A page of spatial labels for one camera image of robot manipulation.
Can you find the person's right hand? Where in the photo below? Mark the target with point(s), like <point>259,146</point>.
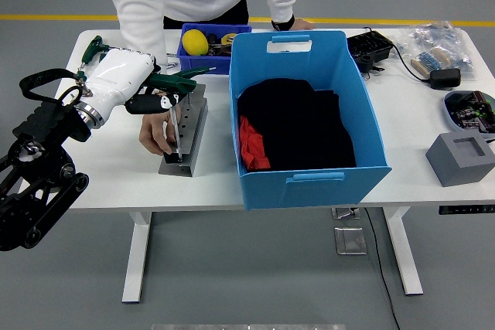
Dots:
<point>154,133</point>

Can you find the person's left hand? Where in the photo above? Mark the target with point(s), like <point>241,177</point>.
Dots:
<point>302,24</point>

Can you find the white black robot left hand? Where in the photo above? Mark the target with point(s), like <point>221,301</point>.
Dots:
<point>116,75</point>

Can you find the grey metal tool holder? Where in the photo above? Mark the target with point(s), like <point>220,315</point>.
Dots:
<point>193,129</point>

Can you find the person's left forearm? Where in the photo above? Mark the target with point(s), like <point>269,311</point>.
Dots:
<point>280,1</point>

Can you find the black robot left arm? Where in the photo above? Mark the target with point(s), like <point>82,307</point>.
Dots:
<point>38,191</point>

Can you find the person's right forearm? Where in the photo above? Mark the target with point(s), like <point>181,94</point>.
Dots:
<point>139,36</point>

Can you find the large blue plastic box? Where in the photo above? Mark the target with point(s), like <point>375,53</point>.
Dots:
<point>309,191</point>

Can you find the black wristband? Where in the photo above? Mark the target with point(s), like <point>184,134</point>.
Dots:
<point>282,24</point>

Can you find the black plastic tray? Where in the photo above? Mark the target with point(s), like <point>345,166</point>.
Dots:
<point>367,46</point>

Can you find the yellow tape measure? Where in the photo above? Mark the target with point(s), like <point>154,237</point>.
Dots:
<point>228,39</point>

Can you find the small blue parts bin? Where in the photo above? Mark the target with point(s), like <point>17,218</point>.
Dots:
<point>201,64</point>

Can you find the yellow floor tape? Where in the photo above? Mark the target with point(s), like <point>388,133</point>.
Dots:
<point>386,21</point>

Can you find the yellow lemon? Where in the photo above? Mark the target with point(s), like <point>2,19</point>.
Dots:
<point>194,42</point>

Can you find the dark small parts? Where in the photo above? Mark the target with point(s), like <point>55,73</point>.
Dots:
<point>220,50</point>

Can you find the red cloth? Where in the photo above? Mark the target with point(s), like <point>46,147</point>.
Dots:
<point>251,144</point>

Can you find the black cloth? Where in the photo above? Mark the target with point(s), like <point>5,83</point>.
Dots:
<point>301,125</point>

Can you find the white table leg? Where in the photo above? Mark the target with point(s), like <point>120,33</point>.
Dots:
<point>404,252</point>
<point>137,260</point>

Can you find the clear bag of components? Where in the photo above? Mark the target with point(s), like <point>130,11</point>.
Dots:
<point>433,36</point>

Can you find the beige resistor strip bundle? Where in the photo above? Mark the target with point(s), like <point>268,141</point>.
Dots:
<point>431,61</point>

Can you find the black power adapter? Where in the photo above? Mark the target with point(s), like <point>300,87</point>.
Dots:
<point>445,79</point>

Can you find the grey-blue bowl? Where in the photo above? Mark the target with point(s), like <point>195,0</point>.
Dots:
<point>450,119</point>

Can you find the electronic components pile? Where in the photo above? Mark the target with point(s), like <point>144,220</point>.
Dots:
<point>472,113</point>

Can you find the small metal floor plate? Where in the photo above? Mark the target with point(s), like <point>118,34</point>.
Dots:
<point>344,213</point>

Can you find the grey foam block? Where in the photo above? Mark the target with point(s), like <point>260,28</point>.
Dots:
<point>456,169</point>

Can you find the square metal floor plate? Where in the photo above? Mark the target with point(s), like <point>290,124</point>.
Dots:
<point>350,241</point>

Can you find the black table control panel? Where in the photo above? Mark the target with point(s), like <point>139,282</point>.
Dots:
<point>464,209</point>

